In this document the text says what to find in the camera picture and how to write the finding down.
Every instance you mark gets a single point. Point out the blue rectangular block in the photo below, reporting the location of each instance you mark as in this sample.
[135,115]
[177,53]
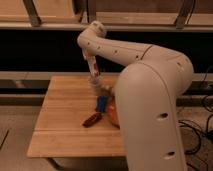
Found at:
[101,104]

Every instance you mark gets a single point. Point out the orange ceramic cup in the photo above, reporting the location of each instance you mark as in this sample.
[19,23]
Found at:
[112,113]

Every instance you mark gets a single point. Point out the wooden table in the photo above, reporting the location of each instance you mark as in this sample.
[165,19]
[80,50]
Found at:
[68,102]

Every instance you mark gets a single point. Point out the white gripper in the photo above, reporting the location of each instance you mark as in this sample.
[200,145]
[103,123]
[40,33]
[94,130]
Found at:
[95,83]

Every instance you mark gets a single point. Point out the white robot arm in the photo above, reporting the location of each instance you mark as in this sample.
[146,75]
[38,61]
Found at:
[145,94]

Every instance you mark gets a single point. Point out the dark red brown object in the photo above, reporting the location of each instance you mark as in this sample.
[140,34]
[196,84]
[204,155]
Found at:
[93,119]

